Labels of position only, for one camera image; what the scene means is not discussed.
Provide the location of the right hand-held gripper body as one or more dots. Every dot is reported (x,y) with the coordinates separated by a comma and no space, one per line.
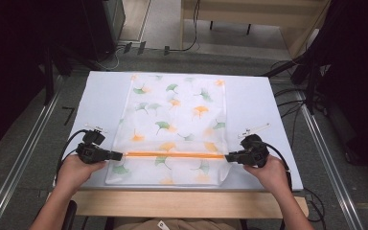
(254,150)

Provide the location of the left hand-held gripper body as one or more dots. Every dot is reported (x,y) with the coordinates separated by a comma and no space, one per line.
(91,150)

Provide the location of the leaf-print zipper bag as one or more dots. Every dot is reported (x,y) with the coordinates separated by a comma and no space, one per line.
(172,127)

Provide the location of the person's left hand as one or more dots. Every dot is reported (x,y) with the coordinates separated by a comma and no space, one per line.
(76,174)

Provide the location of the person's right hand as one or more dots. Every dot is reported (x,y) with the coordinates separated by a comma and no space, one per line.
(268,175)

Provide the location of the light wooden table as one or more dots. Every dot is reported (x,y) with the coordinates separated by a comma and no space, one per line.
(179,204)

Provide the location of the black chair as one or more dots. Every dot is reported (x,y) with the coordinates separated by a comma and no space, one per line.
(68,217)

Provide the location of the black metal stand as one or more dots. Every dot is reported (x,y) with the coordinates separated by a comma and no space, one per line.
(48,80)

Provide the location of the person's beige trousers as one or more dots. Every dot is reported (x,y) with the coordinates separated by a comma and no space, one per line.
(179,224)

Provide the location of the black curtain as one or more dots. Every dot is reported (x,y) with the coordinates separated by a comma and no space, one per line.
(357,80)
(9,64)

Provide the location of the black cabinet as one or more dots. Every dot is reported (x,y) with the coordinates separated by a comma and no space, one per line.
(103,28)

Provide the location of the light wooden bench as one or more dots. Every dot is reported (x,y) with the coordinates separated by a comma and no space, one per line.
(297,19)

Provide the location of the aluminium floor rail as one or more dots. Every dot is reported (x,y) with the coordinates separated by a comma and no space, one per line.
(16,166)
(329,166)

